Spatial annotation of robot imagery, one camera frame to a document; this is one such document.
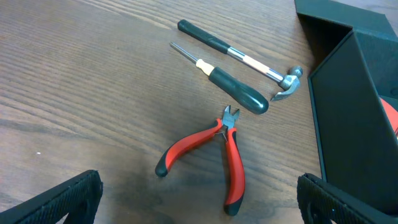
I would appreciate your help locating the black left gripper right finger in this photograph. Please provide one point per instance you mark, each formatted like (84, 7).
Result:
(320, 203)

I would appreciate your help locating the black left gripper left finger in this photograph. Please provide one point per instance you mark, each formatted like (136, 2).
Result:
(75, 200)

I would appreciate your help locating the red handled cutting pliers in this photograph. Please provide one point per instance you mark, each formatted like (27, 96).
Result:
(236, 169)

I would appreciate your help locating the orange scraper wooden handle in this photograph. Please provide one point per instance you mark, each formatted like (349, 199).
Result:
(391, 113)

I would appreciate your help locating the black open gift box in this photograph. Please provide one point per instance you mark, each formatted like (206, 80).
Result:
(356, 70)

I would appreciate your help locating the black handled claw hammer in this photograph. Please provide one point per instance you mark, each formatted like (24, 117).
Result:
(290, 83)

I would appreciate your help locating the black handled screwdriver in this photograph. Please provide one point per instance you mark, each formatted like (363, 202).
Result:
(245, 95)

